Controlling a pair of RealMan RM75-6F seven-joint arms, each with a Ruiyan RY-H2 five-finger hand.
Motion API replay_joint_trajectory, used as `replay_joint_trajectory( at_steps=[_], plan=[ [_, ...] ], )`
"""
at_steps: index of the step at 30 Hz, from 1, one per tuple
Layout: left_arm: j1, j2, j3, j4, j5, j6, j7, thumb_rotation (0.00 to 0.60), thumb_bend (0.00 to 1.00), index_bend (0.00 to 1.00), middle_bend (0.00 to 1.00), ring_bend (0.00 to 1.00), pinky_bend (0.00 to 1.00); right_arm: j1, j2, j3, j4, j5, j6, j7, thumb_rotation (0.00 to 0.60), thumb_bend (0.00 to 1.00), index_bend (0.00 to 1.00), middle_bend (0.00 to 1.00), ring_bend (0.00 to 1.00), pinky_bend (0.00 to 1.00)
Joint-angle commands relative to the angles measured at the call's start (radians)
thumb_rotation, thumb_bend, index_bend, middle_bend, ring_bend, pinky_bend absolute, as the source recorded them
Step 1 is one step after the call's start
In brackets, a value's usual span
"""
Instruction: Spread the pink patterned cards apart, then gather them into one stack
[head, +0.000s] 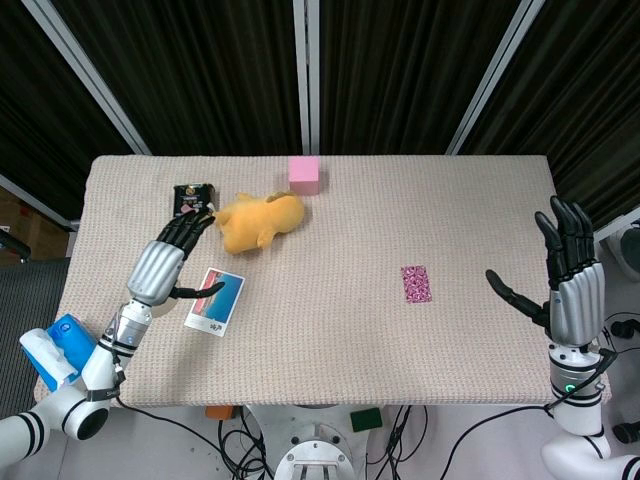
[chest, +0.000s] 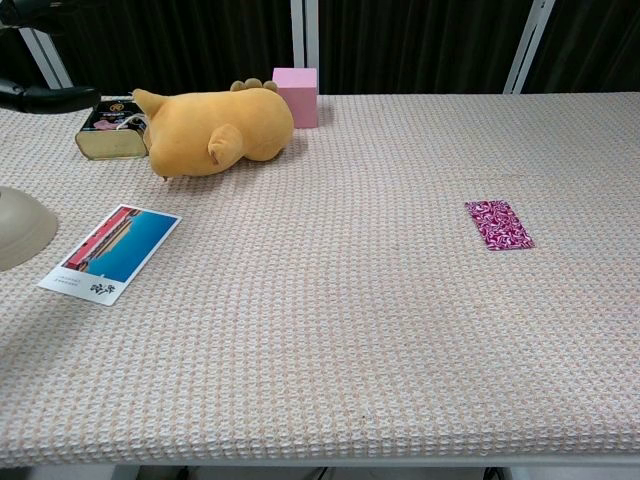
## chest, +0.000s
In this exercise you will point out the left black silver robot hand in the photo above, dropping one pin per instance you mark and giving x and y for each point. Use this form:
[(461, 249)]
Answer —
[(50, 98)]

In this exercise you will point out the magenta patterned packet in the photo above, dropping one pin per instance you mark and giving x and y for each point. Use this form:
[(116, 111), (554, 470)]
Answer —
[(499, 225)]

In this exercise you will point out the black luncheon meat can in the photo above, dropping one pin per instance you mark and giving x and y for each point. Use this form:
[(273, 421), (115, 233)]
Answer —
[(107, 142)]

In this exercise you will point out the beige upturned bowl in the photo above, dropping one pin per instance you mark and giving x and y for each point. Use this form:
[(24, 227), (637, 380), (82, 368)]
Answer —
[(20, 225)]

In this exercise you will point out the black pleated curtain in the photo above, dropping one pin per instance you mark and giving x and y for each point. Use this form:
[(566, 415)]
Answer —
[(175, 40)]

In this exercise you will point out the blue red photo postcard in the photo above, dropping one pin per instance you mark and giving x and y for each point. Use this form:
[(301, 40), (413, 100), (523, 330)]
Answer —
[(115, 250)]

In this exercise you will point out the yellow plush animal toy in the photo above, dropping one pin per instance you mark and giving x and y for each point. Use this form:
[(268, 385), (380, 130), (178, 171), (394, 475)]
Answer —
[(225, 130)]

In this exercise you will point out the pink cube block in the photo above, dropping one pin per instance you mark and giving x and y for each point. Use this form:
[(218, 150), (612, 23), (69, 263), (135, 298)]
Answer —
[(300, 100)]

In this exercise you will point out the beige woven tablecloth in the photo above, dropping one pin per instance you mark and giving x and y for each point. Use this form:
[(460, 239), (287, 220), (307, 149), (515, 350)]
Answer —
[(320, 325)]

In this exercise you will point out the white metal frame post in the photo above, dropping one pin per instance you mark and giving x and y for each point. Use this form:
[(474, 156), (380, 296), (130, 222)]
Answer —
[(305, 35), (45, 60), (527, 45)]

